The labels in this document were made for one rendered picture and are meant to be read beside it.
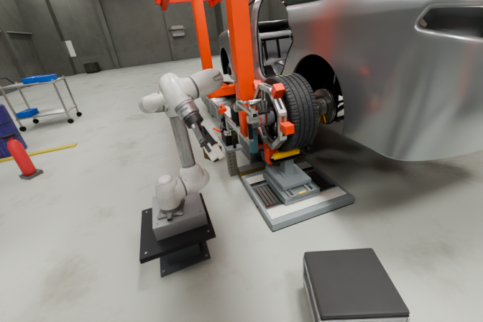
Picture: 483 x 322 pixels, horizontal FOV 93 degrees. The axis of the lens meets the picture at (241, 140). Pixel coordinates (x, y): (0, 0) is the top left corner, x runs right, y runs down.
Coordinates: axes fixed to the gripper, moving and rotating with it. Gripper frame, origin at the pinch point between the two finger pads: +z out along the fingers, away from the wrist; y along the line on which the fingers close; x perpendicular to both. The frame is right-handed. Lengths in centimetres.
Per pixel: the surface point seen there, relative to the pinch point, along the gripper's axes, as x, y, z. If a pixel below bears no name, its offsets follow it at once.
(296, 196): 17, -118, 59
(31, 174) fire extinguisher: -269, -193, -145
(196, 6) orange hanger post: 55, -241, -232
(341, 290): 9, -25, 87
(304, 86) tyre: 70, -85, -14
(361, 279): 21, -31, 90
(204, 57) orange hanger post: 20, -276, -175
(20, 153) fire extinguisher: -255, -180, -170
